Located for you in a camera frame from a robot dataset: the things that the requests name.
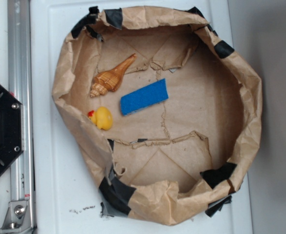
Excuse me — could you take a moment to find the yellow rubber duck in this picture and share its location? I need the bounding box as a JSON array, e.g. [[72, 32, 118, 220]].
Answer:
[[88, 106, 113, 130]]

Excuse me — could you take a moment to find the brown paper bag bin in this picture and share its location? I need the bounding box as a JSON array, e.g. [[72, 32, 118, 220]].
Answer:
[[52, 6, 263, 226]]

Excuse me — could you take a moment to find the blue sponge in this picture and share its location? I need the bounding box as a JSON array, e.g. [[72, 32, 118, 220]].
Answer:
[[120, 78, 169, 116]]

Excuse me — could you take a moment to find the white plastic tray board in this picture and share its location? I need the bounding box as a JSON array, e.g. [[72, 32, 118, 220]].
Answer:
[[30, 0, 253, 234]]

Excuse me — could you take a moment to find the metal corner bracket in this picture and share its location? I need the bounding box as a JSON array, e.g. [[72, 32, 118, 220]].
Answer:
[[0, 200, 32, 234]]

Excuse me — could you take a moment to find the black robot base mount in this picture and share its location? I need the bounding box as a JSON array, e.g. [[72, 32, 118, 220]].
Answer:
[[0, 85, 23, 177]]

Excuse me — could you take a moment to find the brown spiral seashell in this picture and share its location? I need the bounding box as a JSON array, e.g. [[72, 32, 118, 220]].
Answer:
[[90, 54, 137, 98]]

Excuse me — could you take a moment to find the aluminium extrusion rail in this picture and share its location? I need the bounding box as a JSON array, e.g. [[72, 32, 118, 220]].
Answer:
[[7, 0, 37, 234]]

